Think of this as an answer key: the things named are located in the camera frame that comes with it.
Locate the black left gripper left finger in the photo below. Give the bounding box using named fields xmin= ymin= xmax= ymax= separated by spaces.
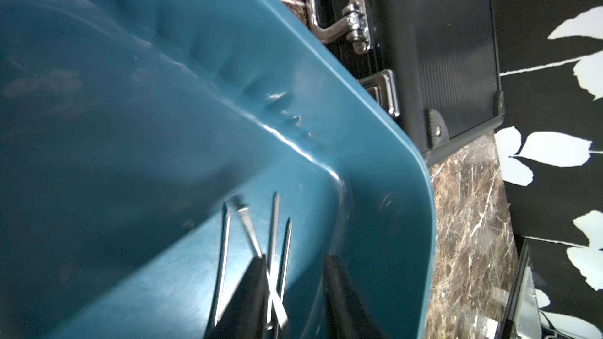
xmin=205 ymin=257 xmax=268 ymax=339

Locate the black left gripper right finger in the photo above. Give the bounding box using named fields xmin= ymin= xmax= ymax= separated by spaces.
xmin=323 ymin=254 xmax=389 ymax=338

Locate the teal plastic storage box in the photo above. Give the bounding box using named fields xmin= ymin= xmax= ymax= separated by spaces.
xmin=1 ymin=0 xmax=435 ymax=338

